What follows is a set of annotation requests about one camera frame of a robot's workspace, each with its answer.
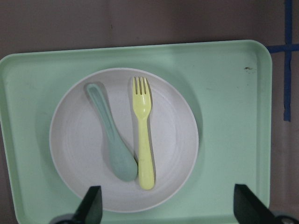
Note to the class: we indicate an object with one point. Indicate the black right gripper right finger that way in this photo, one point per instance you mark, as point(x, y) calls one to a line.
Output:
point(248, 209)

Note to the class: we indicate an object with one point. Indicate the yellow plastic fork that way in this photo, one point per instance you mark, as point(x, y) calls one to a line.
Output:
point(142, 108)

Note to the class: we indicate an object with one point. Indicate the mint green plastic tray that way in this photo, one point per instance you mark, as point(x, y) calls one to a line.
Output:
point(227, 86)

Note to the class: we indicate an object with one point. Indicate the white round plate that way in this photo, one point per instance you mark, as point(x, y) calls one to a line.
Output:
point(79, 144)

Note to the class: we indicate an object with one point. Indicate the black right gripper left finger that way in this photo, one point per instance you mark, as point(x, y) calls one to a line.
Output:
point(91, 208)

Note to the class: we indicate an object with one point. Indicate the teal plastic spoon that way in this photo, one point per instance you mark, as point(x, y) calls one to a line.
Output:
point(121, 159)

